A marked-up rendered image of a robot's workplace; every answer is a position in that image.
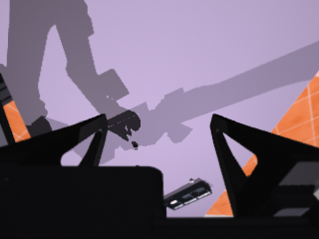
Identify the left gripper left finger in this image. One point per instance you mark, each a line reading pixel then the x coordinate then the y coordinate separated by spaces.
pixel 48 148

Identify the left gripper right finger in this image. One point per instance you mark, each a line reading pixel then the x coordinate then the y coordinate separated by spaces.
pixel 284 165

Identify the dark grey three-compartment bin rack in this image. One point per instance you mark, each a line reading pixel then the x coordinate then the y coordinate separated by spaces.
pixel 185 196

